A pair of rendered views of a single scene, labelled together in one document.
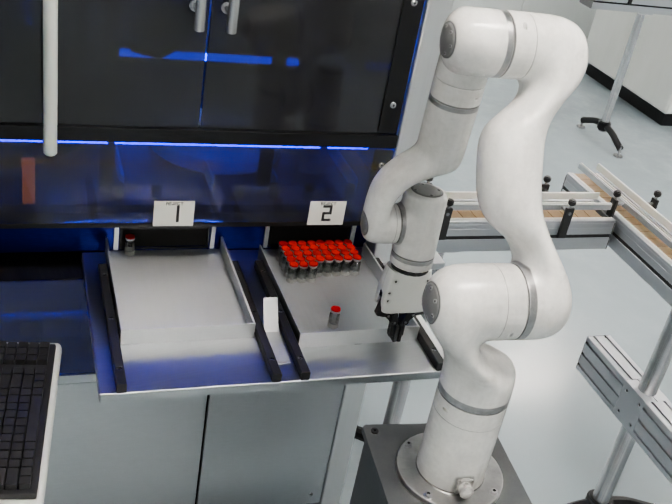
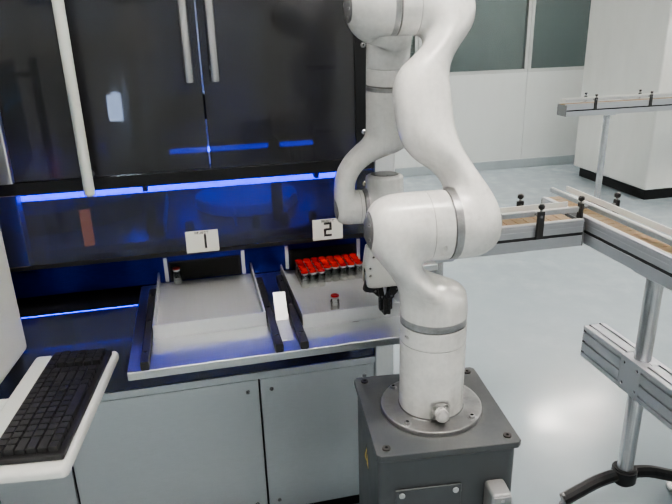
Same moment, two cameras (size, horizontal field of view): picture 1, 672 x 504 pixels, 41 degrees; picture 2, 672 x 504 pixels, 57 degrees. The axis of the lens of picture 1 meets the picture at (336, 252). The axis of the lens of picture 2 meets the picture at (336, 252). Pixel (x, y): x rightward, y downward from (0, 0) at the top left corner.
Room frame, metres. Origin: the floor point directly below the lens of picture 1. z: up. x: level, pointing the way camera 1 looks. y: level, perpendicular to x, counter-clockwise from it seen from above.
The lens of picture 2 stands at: (0.15, -0.28, 1.55)
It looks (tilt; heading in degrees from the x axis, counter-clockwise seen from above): 20 degrees down; 10
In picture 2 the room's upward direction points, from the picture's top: 2 degrees counter-clockwise
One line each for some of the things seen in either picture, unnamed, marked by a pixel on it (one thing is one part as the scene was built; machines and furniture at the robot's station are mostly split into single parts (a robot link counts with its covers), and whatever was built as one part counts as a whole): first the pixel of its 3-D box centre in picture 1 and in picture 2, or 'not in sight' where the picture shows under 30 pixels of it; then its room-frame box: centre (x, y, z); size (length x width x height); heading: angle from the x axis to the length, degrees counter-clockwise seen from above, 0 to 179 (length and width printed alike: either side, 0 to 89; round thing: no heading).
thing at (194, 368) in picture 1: (261, 312); (277, 309); (1.55, 0.13, 0.87); 0.70 x 0.48 x 0.02; 113
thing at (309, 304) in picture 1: (334, 290); (339, 287); (1.64, -0.01, 0.90); 0.34 x 0.26 x 0.04; 23
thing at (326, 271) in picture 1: (323, 266); (331, 273); (1.72, 0.02, 0.91); 0.18 x 0.02 x 0.05; 113
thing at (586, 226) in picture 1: (494, 213); (479, 227); (2.12, -0.39, 0.92); 0.69 x 0.16 x 0.16; 113
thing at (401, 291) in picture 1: (405, 285); (385, 262); (1.50, -0.15, 1.03); 0.10 x 0.08 x 0.11; 113
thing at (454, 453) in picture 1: (460, 433); (431, 364); (1.18, -0.27, 0.95); 0.19 x 0.19 x 0.18
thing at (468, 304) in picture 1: (472, 333); (417, 259); (1.17, -0.24, 1.16); 0.19 x 0.12 x 0.24; 110
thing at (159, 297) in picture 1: (176, 285); (208, 296); (1.55, 0.32, 0.90); 0.34 x 0.26 x 0.04; 23
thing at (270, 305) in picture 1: (276, 329); (283, 314); (1.44, 0.09, 0.91); 0.14 x 0.03 x 0.06; 22
